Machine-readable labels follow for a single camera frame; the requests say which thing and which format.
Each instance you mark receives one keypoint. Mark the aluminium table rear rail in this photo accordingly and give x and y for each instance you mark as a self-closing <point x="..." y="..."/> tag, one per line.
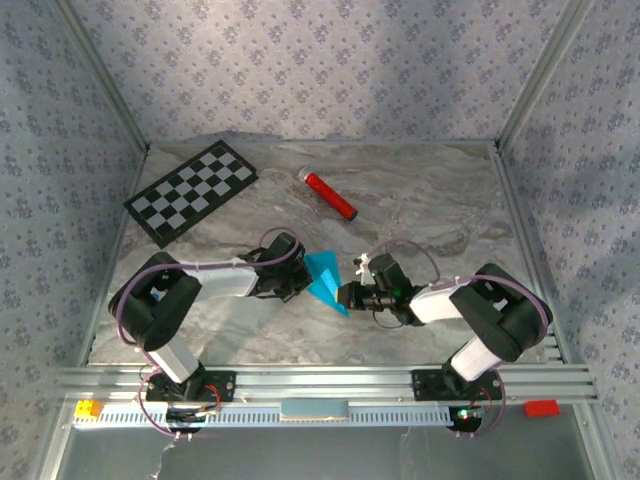
<point x="350" y="143"/>

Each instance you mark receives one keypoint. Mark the yellow toy brick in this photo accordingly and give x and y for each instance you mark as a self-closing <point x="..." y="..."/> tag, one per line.
<point x="87" y="409"/>

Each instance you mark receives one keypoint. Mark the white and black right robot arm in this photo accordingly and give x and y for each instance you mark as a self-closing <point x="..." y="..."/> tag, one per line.
<point x="500" y="315"/>

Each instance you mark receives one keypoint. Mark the blue square paper sheet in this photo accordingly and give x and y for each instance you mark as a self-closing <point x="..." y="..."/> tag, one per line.
<point x="325" y="280"/>

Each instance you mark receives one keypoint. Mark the grey metal shelf sheet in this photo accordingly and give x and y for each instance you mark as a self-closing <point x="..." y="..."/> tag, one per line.
<point x="325" y="455"/>

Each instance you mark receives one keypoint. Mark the grey rectangular block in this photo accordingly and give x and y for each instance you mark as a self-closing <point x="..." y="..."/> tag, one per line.
<point x="314" y="410"/>

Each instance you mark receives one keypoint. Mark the red tube with clear cap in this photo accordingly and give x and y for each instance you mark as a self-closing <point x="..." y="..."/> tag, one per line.
<point x="327" y="194"/>

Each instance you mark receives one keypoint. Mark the aluminium table side rail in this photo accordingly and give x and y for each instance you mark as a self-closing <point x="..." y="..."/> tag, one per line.
<point x="527" y="250"/>
<point x="116" y="250"/>

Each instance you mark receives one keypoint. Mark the black circuit board with light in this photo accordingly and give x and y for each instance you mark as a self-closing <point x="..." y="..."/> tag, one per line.
<point x="465" y="417"/>

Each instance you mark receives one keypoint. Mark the aluminium mounting rail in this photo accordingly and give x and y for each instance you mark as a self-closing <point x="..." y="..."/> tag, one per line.
<point x="325" y="382"/>

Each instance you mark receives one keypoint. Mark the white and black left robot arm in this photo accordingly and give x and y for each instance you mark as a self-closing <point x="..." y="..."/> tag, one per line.
<point x="150" y="310"/>

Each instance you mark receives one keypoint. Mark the aluminium frame post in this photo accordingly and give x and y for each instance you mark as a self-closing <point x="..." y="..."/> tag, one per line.
<point x="104" y="75"/>
<point x="540" y="75"/>

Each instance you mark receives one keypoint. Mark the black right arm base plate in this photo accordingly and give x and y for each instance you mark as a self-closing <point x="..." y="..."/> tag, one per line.
<point x="425" y="385"/>

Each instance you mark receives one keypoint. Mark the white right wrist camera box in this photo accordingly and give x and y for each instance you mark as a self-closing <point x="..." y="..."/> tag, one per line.
<point x="361" y="265"/>

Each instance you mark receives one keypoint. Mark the black and white checkerboard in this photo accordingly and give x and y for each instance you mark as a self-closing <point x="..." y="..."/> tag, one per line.
<point x="192" y="192"/>

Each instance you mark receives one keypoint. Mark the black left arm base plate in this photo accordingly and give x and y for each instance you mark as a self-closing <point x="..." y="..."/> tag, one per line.
<point x="225" y="387"/>

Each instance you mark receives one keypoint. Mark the red toy brick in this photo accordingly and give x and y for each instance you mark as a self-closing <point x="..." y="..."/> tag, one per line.
<point x="541" y="408"/>

